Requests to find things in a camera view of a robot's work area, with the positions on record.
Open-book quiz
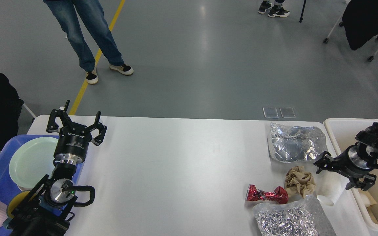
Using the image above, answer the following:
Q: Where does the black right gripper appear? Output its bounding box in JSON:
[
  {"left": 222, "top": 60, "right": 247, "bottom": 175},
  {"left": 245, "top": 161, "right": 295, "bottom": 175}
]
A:
[{"left": 313, "top": 145, "right": 377, "bottom": 191}]

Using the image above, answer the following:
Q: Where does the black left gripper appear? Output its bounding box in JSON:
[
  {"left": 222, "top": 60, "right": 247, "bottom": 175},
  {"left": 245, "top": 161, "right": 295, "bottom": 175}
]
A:
[{"left": 46, "top": 100, "right": 107, "bottom": 164}]

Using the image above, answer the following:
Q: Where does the white lid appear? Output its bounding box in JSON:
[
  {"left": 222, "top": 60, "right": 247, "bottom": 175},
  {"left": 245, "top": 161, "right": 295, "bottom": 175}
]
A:
[{"left": 315, "top": 170, "right": 349, "bottom": 206}]

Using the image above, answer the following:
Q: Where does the brown paper bag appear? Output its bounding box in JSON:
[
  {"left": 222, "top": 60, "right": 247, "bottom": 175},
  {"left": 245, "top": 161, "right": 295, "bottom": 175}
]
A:
[{"left": 358, "top": 189, "right": 377, "bottom": 207}]

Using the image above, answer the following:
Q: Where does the light green plate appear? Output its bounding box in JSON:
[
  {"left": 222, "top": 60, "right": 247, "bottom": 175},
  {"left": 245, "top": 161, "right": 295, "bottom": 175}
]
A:
[{"left": 9, "top": 136, "right": 58, "bottom": 188}]

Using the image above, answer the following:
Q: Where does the silver foil bag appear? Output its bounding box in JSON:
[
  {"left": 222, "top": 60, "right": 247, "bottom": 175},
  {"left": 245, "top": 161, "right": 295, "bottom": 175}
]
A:
[
  {"left": 267, "top": 123, "right": 327, "bottom": 163},
  {"left": 253, "top": 195, "right": 336, "bottom": 236}
]

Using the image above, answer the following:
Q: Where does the dark teal mug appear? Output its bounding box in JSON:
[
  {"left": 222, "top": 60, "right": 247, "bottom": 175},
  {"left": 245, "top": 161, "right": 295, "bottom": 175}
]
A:
[{"left": 3, "top": 191, "right": 34, "bottom": 232}]

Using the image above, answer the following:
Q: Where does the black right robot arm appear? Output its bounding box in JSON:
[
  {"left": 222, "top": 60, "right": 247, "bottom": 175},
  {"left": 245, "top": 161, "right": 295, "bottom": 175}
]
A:
[{"left": 313, "top": 122, "right": 378, "bottom": 191}]

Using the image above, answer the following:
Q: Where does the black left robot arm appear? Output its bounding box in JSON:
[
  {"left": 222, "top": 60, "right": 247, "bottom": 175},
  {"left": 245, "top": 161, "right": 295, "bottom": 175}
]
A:
[{"left": 5, "top": 100, "right": 107, "bottom": 236}]

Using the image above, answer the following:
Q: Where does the beige plastic bin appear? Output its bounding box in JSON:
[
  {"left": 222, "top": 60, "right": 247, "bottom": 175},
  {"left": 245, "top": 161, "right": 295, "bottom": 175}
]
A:
[{"left": 324, "top": 118, "right": 378, "bottom": 231}]

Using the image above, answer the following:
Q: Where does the crumpled brown paper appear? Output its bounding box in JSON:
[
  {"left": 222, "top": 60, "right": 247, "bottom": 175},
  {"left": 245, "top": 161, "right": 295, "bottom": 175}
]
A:
[{"left": 284, "top": 166, "right": 316, "bottom": 198}]

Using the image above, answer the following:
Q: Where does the red foil wrapper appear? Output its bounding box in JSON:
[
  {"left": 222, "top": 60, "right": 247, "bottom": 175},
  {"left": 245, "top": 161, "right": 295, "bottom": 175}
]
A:
[{"left": 246, "top": 184, "right": 289, "bottom": 205}]

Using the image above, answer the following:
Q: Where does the pink plate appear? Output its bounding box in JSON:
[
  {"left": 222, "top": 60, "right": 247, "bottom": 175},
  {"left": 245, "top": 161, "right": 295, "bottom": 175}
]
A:
[{"left": 17, "top": 185, "right": 33, "bottom": 191}]

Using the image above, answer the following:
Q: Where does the blue plastic tray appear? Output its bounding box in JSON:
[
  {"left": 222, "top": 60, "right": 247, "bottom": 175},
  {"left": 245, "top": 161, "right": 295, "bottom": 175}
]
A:
[{"left": 0, "top": 135, "right": 82, "bottom": 236}]

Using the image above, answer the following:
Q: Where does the person in black and jeans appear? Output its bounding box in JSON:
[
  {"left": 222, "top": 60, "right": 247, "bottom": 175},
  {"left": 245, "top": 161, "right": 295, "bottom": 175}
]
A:
[{"left": 43, "top": 0, "right": 134, "bottom": 85}]

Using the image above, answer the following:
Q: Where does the black jacket on chair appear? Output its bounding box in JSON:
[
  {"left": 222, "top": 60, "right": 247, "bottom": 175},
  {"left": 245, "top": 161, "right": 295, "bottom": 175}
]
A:
[{"left": 322, "top": 0, "right": 378, "bottom": 67}]

